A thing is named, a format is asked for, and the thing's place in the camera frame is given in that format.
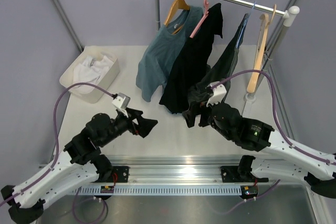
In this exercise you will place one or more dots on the black t shirt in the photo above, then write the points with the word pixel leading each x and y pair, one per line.
pixel 191 64

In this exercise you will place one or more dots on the blue plastic hanger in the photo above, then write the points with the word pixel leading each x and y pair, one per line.
pixel 243 27

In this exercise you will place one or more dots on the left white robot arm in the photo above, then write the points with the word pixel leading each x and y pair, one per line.
pixel 81 162

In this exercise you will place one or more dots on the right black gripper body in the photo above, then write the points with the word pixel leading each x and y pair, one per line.
pixel 206 113

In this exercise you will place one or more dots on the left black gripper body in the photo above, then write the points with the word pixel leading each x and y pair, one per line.
pixel 121 124

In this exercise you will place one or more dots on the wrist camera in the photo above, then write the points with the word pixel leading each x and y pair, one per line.
pixel 120 102
pixel 217 92

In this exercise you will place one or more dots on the metal clothes rack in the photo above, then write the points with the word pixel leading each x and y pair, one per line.
pixel 289 15

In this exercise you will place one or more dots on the white t shirt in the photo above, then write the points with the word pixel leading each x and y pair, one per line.
pixel 91 70

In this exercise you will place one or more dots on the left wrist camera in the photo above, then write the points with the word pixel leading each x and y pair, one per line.
pixel 120 102

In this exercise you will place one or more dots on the teal t shirt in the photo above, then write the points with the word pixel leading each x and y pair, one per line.
pixel 157 61

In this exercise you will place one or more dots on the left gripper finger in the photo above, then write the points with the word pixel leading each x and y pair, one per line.
pixel 145 126
pixel 134 114

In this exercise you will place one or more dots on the slotted cable duct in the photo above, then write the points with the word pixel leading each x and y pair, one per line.
pixel 162 190

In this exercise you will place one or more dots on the wooden hanger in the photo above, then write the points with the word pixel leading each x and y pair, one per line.
pixel 176 5

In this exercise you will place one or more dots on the white plastic bin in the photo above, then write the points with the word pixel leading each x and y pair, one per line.
pixel 96 52

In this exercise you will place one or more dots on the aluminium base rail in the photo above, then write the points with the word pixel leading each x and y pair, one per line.
pixel 174 169

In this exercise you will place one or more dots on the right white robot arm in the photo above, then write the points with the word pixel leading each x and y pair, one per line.
pixel 306 165

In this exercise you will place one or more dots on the beige plastic hanger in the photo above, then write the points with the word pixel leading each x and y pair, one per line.
pixel 262 38

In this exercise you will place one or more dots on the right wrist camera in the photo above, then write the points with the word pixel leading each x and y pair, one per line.
pixel 217 92

